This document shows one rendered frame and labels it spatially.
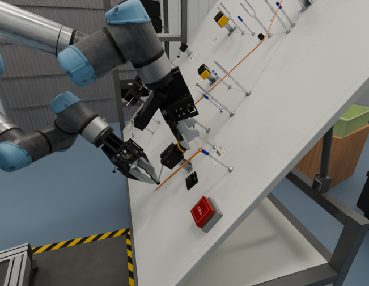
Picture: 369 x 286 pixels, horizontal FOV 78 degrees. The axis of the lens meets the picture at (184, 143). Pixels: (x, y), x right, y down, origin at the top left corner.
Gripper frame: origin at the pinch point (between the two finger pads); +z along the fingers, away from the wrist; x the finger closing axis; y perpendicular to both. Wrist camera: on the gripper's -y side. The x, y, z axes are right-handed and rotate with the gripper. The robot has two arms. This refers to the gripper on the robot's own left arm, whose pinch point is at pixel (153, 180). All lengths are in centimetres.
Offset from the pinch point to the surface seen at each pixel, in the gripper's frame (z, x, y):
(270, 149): 10.1, 14.7, 32.6
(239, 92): 1.3, 33.4, 17.0
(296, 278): 50, 2, 13
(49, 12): -217, 132, -251
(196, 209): 8.2, -2.8, 21.7
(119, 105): -35, 39, -79
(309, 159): 131, 137, -96
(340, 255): 55, 15, 19
